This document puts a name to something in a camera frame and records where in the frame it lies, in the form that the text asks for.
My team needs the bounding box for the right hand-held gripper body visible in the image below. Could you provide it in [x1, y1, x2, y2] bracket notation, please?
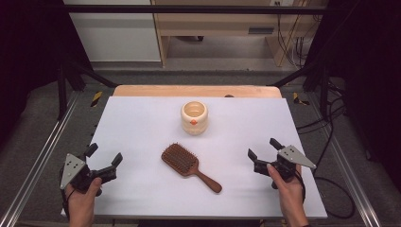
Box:
[253, 145, 317, 183]

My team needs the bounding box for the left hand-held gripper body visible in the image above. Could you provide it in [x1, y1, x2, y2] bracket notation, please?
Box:
[60, 153, 117, 197]

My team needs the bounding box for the brown wooden hairbrush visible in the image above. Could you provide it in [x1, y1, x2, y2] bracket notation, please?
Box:
[161, 142, 223, 194]

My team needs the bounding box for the cream ceramic cup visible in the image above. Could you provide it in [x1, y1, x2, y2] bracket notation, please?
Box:
[180, 100, 209, 136]

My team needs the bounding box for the person's left hand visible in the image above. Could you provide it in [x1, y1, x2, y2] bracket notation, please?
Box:
[64, 177, 104, 209]

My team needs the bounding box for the person's right hand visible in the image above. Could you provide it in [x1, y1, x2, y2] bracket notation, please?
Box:
[267, 163, 306, 206]

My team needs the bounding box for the yellow black floor tape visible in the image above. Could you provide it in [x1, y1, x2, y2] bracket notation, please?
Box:
[291, 92, 311, 107]
[90, 91, 104, 108]

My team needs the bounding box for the wooden table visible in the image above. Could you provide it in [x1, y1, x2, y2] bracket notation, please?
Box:
[113, 84, 283, 99]

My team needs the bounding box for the black curtain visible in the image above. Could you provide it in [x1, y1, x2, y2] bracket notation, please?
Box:
[304, 0, 401, 185]
[0, 0, 93, 145]

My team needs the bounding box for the white cabinet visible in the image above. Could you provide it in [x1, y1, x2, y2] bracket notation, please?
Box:
[62, 0, 162, 62]

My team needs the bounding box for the office chair base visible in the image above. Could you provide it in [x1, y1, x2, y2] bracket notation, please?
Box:
[173, 35, 205, 43]

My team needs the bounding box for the beige wooden desk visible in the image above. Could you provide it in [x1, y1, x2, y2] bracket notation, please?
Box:
[150, 0, 329, 68]

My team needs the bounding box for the aluminium floor rail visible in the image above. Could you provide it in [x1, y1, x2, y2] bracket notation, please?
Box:
[327, 135, 383, 227]
[0, 91, 80, 227]

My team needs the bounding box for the black floor cable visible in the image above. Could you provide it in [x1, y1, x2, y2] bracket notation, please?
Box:
[296, 80, 357, 220]

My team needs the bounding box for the black diagonal frame strut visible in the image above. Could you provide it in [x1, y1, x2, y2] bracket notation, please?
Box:
[270, 60, 331, 118]
[57, 59, 118, 121]

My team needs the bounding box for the bundle of hanging cables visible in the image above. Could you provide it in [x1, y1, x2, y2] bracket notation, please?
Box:
[275, 1, 314, 69]

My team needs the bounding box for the black horizontal frame bar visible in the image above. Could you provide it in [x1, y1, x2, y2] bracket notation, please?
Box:
[62, 4, 329, 14]

